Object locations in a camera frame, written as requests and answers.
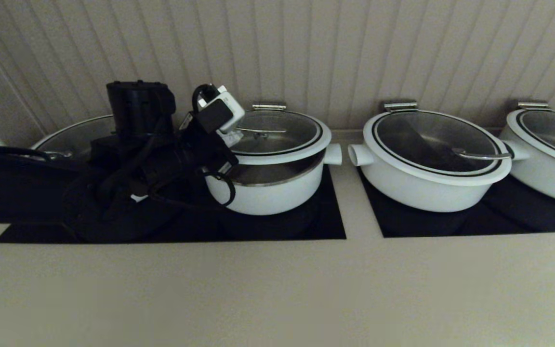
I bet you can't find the black camera cable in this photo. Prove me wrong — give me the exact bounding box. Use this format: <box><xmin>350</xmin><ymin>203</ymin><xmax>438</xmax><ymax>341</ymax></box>
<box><xmin>192</xmin><ymin>83</ymin><xmax>220</xmax><ymax>115</ymax></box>

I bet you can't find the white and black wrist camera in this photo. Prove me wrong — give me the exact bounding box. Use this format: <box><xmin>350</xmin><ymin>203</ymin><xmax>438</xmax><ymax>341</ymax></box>
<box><xmin>193</xmin><ymin>86</ymin><xmax>246</xmax><ymax>134</ymax></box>

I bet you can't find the black glass cooktop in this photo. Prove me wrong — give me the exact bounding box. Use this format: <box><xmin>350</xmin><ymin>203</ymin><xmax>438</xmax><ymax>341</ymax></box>
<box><xmin>357</xmin><ymin>169</ymin><xmax>555</xmax><ymax>238</ymax></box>
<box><xmin>0</xmin><ymin>166</ymin><xmax>346</xmax><ymax>244</ymax></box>

